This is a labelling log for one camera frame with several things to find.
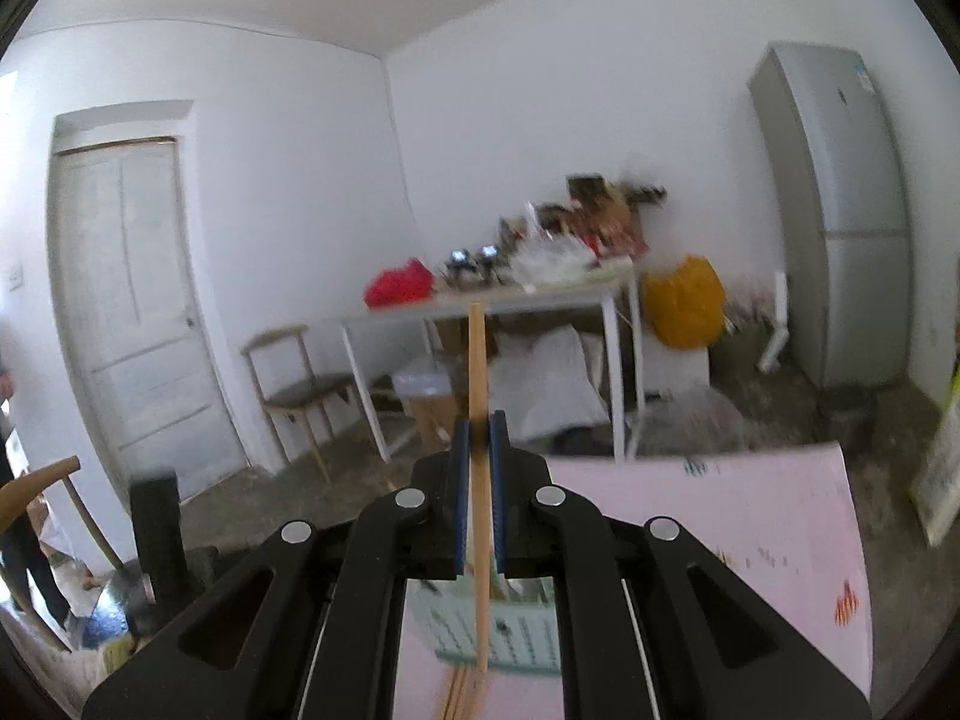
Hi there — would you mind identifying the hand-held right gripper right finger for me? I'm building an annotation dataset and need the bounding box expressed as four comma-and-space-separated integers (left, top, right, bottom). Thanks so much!
489, 409, 875, 720

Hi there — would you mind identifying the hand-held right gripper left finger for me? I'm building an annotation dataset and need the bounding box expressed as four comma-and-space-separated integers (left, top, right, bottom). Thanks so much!
81, 416, 473, 720

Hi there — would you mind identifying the long wooden chopstick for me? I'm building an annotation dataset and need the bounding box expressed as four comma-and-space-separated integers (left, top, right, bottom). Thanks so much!
466, 302, 492, 674

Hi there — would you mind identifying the teal plastic utensil holder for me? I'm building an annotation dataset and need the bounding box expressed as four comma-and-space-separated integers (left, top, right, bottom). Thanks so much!
405, 577, 562, 674

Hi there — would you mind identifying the bundle of wooden chopsticks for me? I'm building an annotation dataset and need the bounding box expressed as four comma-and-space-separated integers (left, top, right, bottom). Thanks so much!
439, 664, 485, 720

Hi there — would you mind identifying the printed cardboard box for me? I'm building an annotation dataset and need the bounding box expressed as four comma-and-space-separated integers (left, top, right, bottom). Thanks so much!
401, 394, 458, 451

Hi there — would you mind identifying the grey flat package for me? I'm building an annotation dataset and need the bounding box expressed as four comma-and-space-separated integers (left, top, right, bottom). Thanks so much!
391, 364, 455, 400

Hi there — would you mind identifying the white woven sack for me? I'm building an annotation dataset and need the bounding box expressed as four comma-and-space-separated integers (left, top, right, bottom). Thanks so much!
491, 326, 612, 440

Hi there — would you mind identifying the white desk with wooden top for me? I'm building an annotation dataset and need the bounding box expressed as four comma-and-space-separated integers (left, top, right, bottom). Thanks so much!
339, 255, 642, 464

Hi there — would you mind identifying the pink printed tablecloth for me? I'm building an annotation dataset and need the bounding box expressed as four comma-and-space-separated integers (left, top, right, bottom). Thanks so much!
394, 442, 875, 720

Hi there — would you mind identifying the red plastic bag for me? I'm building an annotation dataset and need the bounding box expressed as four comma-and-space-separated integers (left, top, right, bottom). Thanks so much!
364, 259, 436, 310

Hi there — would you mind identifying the clear plastic bag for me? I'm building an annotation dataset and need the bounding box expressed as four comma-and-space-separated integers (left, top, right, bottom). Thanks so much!
510, 236, 593, 287

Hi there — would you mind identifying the white wooden door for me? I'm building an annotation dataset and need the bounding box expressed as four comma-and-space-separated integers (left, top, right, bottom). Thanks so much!
49, 136, 248, 500

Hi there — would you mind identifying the yellow plastic bag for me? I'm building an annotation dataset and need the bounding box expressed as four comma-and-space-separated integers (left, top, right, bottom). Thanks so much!
643, 255, 727, 350

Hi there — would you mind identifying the grey refrigerator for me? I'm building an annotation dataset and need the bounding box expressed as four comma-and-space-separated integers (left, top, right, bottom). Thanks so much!
748, 41, 916, 391

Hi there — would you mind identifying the rice bag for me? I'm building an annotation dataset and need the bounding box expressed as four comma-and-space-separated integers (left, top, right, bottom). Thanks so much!
911, 367, 960, 548

